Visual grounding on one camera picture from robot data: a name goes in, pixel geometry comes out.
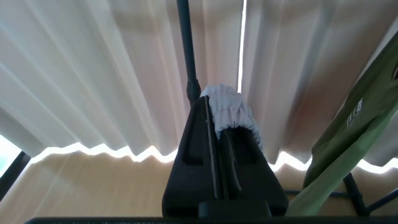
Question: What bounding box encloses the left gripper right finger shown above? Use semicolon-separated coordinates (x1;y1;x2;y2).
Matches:
217;126;289;218

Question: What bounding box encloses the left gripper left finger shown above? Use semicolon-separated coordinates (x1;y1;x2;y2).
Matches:
162;95;220;218

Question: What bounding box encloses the pale grey garment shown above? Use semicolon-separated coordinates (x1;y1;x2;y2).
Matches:
200;83;264;150

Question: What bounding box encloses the green long-sleeved shirt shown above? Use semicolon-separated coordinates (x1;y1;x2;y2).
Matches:
285;30;398;217

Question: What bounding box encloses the black clothes rack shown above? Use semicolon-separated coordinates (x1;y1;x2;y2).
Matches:
176;0;398;217

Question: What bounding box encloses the beige curtain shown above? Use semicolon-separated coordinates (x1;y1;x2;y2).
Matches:
0;0;398;175

